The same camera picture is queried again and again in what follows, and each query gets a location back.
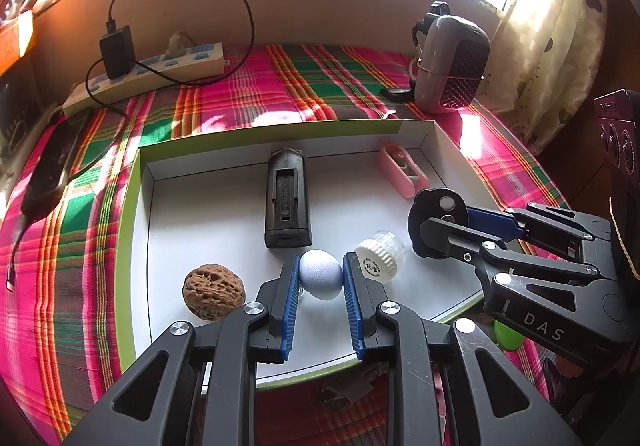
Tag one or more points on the brown walnut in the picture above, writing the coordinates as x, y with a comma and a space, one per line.
214, 293

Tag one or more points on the cream power strip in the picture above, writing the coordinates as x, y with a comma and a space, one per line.
200, 57

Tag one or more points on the white plug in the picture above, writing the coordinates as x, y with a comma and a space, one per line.
175, 46

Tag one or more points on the green and white cardboard box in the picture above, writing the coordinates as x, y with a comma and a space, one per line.
210, 206

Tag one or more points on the black flat device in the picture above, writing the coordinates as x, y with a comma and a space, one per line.
50, 166

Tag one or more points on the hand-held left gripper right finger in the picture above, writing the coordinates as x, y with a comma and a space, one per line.
351, 311

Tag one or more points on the white lidded jar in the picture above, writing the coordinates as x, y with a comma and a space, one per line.
372, 263

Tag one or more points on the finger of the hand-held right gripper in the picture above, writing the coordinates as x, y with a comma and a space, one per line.
445, 233
492, 222

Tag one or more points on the grey space heater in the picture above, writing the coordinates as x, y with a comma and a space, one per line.
450, 66

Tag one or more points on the black battery case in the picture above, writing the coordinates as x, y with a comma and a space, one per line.
287, 206

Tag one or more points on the black power adapter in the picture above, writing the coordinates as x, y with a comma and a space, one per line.
117, 53

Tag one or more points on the green mushroom knob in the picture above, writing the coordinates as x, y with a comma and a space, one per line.
507, 338

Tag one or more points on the plaid blanket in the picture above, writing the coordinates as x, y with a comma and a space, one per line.
300, 81

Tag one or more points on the cream patterned curtain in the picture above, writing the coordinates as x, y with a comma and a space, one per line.
550, 26

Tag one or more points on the small black box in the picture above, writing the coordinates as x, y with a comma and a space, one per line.
397, 94

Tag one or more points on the white ball brush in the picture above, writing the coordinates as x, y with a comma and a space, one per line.
320, 273

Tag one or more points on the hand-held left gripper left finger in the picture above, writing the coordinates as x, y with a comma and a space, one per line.
291, 311

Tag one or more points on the pink and green clip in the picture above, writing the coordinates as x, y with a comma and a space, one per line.
395, 176

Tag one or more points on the black flower-shaped disc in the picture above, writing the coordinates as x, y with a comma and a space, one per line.
432, 206

